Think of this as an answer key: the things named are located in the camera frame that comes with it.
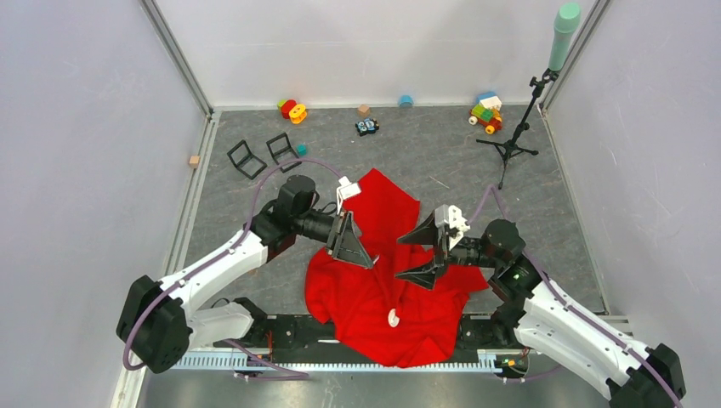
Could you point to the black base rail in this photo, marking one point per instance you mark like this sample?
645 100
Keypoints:
301 339

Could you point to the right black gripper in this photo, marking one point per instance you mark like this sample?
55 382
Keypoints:
426 234

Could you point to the tan wooden cube on rail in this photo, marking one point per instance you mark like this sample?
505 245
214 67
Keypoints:
194 162

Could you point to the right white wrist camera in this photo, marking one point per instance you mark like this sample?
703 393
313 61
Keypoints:
450 223

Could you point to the colourful brick toy car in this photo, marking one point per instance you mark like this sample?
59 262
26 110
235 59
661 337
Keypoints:
486 112

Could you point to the black display case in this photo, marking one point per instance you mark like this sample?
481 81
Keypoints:
282 152
245 161

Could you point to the brown wooden cube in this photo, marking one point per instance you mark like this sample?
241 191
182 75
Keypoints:
363 110

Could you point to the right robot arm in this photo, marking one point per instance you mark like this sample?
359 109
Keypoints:
536 313

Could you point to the blue cylinder block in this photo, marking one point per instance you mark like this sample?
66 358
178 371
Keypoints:
405 101

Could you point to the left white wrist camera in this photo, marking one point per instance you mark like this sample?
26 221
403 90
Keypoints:
345 191

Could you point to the round orange brooch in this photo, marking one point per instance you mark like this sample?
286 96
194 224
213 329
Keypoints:
393 318

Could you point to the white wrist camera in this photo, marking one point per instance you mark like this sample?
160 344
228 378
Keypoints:
345 191
450 223

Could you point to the red t-shirt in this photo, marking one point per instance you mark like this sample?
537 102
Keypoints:
357 301

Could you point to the black display case right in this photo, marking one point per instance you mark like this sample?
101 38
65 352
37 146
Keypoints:
282 152

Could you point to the black display case left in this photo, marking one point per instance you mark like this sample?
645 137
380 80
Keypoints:
245 161

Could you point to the green microphone on tripod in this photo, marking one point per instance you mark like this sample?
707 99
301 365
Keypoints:
566 22

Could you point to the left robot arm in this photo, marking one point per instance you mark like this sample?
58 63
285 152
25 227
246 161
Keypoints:
163 319

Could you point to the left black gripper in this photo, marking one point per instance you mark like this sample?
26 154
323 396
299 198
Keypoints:
349 248

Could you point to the red yellow green toy blocks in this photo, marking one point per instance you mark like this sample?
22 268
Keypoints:
291 110

